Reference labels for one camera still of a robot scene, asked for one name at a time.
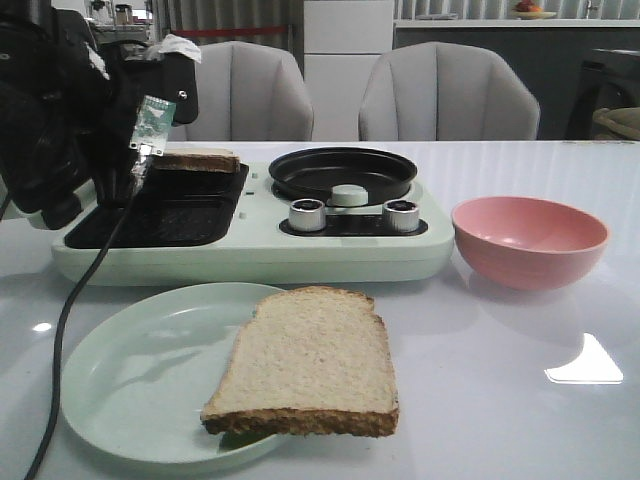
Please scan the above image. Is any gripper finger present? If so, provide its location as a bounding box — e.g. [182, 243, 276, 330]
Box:
[162, 53, 199, 125]
[92, 145, 137, 205]

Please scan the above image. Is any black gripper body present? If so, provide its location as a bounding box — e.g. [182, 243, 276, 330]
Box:
[1, 4, 162, 210]

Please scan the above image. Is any breakfast maker hinged lid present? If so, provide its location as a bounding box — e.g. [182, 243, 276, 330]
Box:
[1, 1, 108, 229]

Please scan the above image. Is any bread slice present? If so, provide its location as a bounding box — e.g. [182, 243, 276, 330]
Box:
[152, 148, 240, 174]
[200, 286, 399, 437]

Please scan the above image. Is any pink plastic bowl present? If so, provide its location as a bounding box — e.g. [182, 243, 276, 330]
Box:
[451, 196, 610, 291]

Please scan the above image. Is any mint green breakfast maker base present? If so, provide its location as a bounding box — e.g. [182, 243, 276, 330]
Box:
[52, 162, 454, 286]

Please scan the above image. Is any green circuit board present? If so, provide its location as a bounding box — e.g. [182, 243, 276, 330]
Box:
[129, 95, 176, 156]

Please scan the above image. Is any left grey upholstered chair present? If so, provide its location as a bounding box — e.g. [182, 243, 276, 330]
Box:
[169, 41, 314, 142]

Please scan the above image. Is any grey upholstered chair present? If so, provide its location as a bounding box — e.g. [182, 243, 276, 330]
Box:
[358, 42, 540, 141]
[169, 41, 314, 142]

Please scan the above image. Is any red barrier tape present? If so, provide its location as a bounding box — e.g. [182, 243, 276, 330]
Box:
[173, 25, 289, 38]

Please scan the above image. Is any black round frying pan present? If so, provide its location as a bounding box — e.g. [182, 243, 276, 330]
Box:
[268, 146, 417, 205]

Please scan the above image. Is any white cabinet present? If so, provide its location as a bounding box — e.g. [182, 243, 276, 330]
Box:
[303, 1, 395, 141]

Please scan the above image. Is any left silver control knob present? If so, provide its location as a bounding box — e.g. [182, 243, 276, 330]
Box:
[288, 198, 326, 232]

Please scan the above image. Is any silver control knob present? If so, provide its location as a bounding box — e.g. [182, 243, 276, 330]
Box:
[288, 198, 326, 232]
[382, 199, 420, 233]

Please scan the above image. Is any mint green round plate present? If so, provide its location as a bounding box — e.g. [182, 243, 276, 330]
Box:
[61, 282, 288, 477]

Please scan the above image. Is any right grey upholstered chair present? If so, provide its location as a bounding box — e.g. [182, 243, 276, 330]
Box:
[358, 42, 540, 141]

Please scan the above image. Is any right silver control knob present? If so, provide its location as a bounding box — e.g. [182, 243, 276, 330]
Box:
[382, 199, 420, 233]

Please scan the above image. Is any fruit plate on counter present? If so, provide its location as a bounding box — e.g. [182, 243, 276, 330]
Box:
[511, 0, 557, 20]

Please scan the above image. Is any dark grey kitchen counter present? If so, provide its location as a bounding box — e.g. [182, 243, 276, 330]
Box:
[394, 20, 639, 140]

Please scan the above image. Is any beige cushion at right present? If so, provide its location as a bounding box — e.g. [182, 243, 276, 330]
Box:
[592, 107, 639, 141]

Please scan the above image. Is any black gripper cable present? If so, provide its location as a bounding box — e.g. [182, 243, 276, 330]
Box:
[22, 164, 146, 480]

